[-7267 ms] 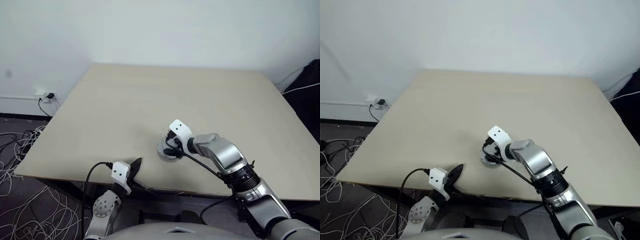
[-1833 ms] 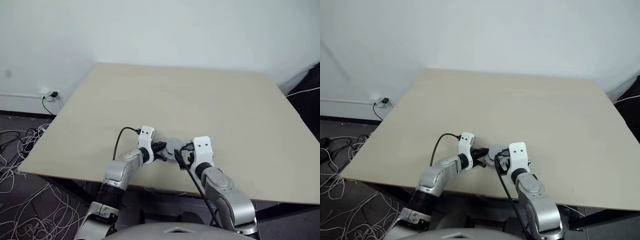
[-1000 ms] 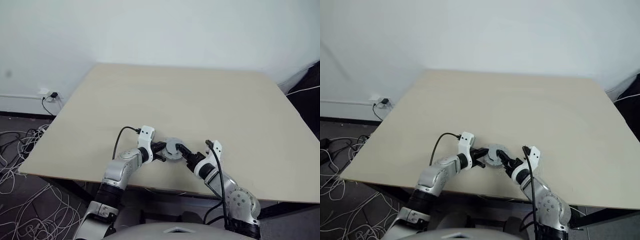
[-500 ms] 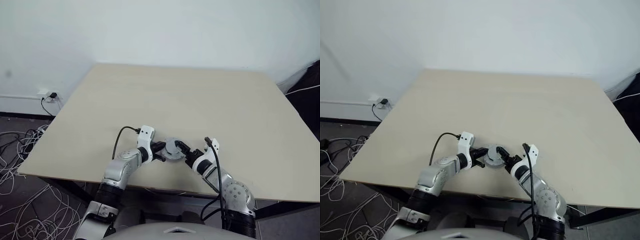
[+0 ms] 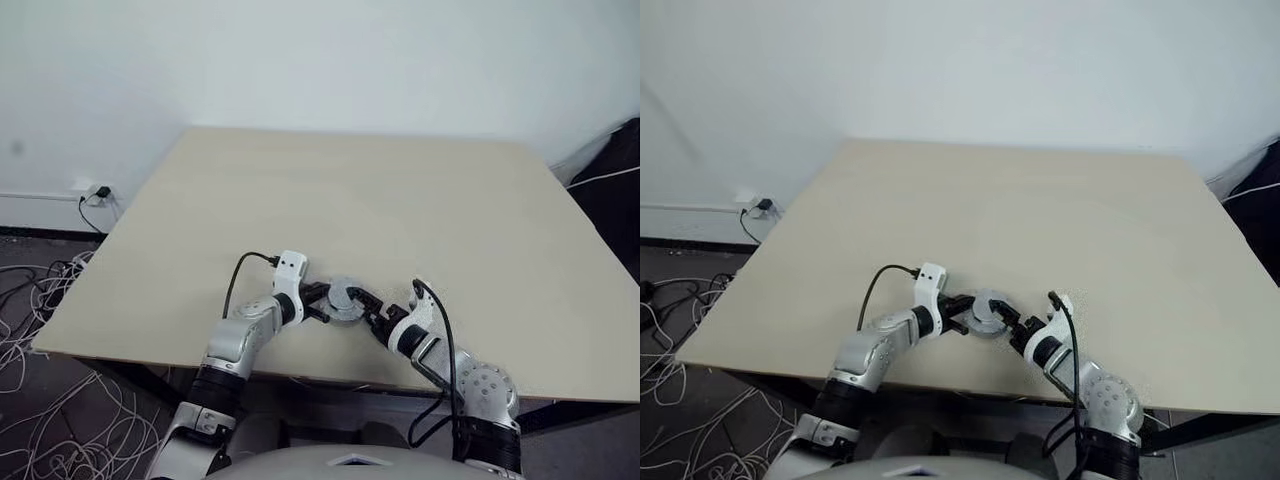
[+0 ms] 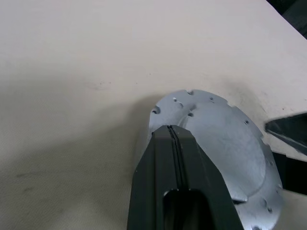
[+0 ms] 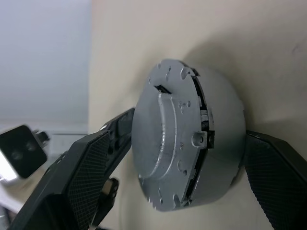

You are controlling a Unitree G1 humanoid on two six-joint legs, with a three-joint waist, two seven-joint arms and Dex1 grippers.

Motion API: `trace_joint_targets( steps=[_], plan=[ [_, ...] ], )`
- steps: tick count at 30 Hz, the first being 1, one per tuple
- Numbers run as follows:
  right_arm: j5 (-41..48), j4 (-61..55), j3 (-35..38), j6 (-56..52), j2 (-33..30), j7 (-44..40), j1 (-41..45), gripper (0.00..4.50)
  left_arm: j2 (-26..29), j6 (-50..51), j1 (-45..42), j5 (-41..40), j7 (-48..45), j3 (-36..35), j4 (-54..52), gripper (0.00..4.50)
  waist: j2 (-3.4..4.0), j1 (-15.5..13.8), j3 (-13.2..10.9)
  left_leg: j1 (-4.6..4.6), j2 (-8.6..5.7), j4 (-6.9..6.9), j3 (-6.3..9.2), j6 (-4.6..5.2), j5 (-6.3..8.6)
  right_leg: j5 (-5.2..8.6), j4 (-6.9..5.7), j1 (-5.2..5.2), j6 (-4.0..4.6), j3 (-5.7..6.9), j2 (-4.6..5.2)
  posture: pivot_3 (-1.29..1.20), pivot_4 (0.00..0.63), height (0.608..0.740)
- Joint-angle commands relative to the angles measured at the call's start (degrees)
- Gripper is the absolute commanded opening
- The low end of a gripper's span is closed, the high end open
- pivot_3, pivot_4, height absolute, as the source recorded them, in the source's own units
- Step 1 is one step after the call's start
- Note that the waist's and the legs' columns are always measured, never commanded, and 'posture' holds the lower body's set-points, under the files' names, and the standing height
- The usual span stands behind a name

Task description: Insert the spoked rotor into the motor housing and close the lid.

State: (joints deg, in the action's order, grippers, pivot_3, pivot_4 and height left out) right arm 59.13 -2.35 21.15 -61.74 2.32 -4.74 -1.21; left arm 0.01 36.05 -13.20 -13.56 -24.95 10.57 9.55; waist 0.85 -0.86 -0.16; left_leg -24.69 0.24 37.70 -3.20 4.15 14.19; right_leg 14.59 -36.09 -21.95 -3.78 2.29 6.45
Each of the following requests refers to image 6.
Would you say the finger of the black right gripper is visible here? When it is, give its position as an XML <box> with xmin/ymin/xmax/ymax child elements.
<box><xmin>263</xmin><ymin>112</ymin><xmax>307</xmax><ymax>154</ymax></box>
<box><xmin>273</xmin><ymin>151</ymin><xmax>307</xmax><ymax>195</ymax></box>

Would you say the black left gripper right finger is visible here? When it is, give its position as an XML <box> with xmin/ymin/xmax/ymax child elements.
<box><xmin>171</xmin><ymin>125</ymin><xmax>241</xmax><ymax>230</ymax></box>

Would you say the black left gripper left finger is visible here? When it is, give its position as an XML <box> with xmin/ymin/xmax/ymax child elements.
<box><xmin>126</xmin><ymin>125</ymin><xmax>180</xmax><ymax>230</ymax></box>

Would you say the silver ribbed motor lid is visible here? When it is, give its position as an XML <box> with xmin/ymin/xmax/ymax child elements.
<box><xmin>147</xmin><ymin>89</ymin><xmax>285</xmax><ymax>230</ymax></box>

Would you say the black bag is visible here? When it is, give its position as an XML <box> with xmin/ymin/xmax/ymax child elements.
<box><xmin>280</xmin><ymin>0</ymin><xmax>307</xmax><ymax>41</ymax></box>

